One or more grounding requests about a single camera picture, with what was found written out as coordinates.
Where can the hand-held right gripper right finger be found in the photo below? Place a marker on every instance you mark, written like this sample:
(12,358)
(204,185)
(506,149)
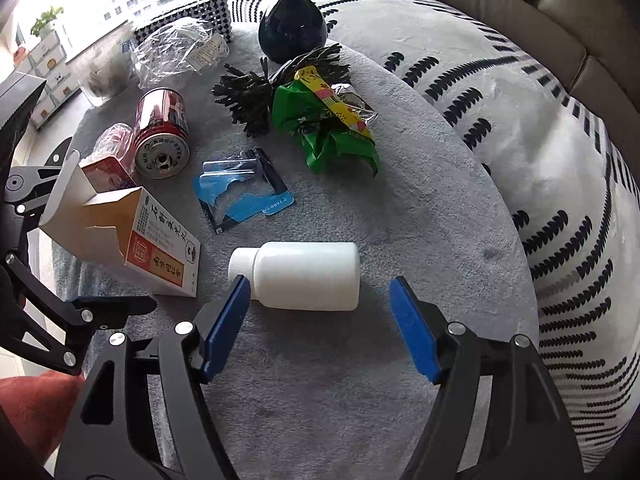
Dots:
(415,330)

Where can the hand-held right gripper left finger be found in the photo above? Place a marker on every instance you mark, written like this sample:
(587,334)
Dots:
(227,330)

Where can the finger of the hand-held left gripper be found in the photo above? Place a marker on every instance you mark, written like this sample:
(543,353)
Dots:
(110,307)
(30,185)

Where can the cardboard medicine box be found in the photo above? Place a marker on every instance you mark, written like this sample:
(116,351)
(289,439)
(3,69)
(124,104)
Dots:
(160,250)

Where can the white plastic bottle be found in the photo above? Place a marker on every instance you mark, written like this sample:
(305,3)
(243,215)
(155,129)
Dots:
(310,275)

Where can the green and yellow snack bag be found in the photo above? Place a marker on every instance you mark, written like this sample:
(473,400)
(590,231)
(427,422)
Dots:
(295,105)

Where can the white drawer cabinet animal prints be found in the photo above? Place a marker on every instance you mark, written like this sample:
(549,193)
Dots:
(50,70)

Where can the grey blanket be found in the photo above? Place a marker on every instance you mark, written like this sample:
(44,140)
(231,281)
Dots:
(350,385)

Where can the clear jar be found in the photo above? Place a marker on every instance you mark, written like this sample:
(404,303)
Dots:
(100,75)

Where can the small potted plant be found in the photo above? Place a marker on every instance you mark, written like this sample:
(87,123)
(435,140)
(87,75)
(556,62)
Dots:
(47,20)

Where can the crumpled pinkish clear plastic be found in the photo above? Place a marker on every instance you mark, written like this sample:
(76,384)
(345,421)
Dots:
(112,142)

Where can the blue blister pack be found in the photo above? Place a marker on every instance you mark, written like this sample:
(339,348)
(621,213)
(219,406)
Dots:
(240,207)

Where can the red cloth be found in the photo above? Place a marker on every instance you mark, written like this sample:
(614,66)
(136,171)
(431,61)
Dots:
(35,410)

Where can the red soda can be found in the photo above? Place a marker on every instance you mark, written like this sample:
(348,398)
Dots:
(162,115)

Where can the clear plastic wrapper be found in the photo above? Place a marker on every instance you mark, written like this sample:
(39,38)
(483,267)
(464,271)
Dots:
(165,50)

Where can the black and white patterned box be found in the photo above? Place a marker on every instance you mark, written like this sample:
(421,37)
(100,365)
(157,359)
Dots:
(210,12)

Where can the white cushion with black dashes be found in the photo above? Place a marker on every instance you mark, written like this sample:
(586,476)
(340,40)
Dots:
(500,110)

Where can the dark blue vase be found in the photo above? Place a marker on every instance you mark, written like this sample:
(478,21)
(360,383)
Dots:
(292,30)

